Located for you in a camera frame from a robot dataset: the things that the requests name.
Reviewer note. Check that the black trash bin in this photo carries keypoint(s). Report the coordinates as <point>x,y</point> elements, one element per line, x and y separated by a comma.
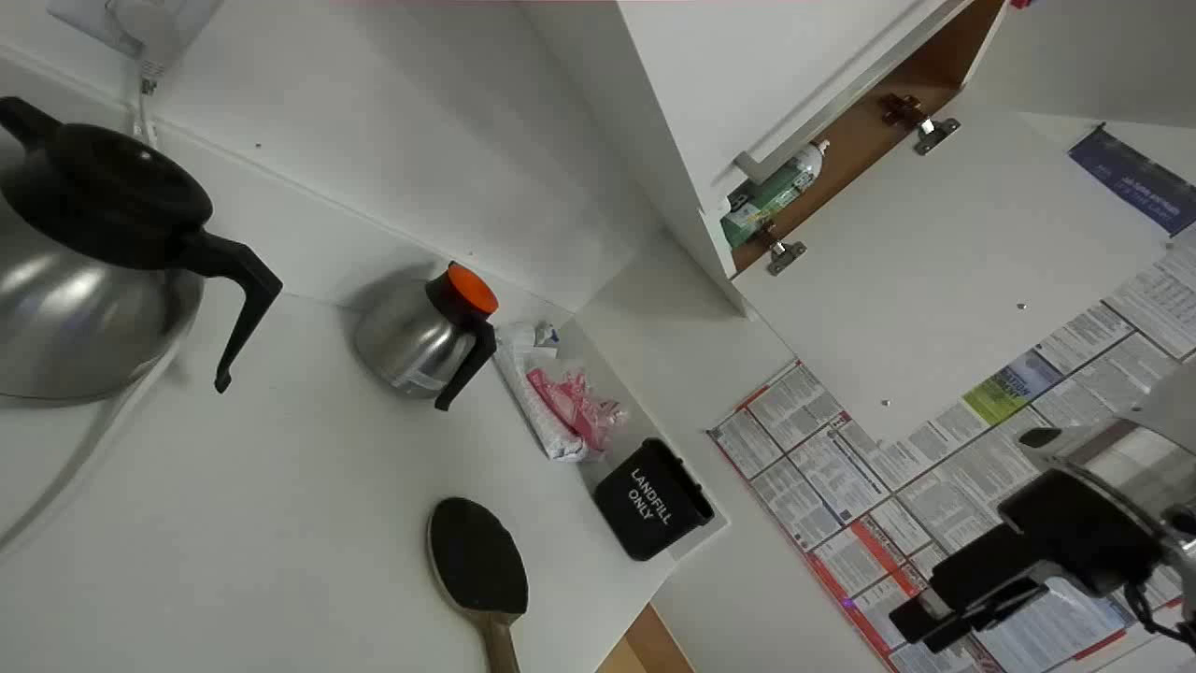
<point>652,504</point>

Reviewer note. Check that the large steel coffee carafe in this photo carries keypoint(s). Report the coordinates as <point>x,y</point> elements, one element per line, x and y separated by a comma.
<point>103,258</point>

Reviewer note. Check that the black ping pong paddle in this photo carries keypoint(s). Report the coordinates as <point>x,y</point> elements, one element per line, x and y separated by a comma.
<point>480,575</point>

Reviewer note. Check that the small orange-lid steel carafe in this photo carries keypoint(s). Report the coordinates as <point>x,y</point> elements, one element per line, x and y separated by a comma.
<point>424,331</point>

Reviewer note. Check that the green wipes canister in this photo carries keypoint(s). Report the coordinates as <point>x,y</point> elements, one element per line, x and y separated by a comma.
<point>761,203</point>

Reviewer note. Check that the white overhead cabinet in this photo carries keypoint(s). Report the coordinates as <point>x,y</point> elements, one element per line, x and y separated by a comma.
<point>700,96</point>

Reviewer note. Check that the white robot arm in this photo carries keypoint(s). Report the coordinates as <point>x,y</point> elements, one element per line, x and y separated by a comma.
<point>1142,461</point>

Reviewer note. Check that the labor law wall poster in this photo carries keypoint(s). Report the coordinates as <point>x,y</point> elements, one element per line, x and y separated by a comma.
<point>873,517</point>

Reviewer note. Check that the blue wall notice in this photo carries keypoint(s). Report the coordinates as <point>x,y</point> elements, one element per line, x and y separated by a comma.
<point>1138,180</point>

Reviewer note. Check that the white cabinet door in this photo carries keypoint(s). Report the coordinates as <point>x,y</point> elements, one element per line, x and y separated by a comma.
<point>935,272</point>

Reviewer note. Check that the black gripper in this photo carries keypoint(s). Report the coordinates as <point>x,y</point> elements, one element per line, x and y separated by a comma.
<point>1052,530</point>

